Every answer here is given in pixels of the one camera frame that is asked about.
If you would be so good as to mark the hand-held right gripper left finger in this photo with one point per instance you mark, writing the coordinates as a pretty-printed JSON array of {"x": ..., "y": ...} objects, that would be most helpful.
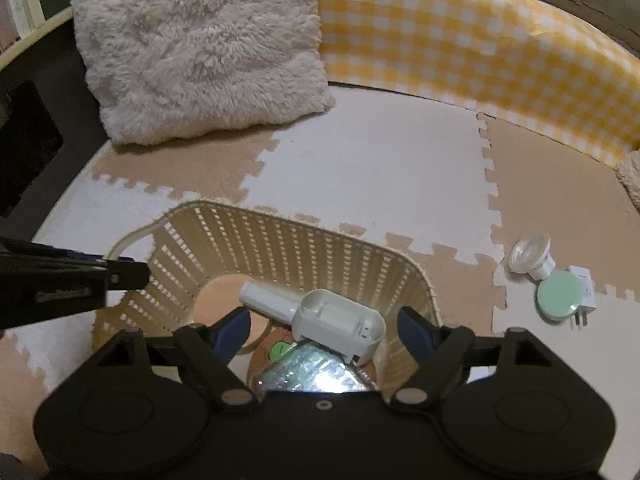
[{"x": 232, "y": 332}]

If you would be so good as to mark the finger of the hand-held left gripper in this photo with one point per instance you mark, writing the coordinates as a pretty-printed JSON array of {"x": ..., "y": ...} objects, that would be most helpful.
[{"x": 125, "y": 275}]

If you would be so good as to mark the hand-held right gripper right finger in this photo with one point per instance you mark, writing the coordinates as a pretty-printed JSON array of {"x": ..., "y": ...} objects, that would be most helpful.
[{"x": 415, "y": 332}]

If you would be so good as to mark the white plastic handheld device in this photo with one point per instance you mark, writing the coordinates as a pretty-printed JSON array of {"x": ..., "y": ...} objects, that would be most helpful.
[{"x": 340, "y": 325}]

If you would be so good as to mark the clear plastic blister pack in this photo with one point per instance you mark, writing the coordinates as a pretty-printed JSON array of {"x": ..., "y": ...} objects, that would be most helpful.
[{"x": 310, "y": 370}]

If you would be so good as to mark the cream plastic woven basket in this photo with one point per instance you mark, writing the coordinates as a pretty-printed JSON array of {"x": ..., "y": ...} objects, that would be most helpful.
[{"x": 300, "y": 250}]

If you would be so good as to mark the clear spotlight bulb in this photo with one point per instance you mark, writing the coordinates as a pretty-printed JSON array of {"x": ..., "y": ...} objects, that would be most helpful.
[{"x": 527, "y": 255}]

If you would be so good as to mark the green round night light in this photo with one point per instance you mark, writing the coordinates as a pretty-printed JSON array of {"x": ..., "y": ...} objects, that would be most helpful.
[{"x": 557, "y": 297}]

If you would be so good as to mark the white plug adapter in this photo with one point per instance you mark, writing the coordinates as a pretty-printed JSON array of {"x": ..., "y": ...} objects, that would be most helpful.
[{"x": 586, "y": 295}]

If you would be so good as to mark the black cabinet with cutout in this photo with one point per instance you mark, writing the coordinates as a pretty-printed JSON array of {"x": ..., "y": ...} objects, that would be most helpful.
[{"x": 30, "y": 135}]

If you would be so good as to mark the beige white foam puzzle mat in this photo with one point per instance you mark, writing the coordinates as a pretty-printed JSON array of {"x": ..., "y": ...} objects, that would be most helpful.
[{"x": 375, "y": 170}]

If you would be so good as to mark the large fluffy white pillow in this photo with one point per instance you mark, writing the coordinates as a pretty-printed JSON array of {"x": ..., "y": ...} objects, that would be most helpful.
[{"x": 200, "y": 50}]

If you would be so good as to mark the yellow checked bed cover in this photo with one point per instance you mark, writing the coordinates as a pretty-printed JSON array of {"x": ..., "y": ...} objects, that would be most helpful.
[{"x": 450, "y": 35}]

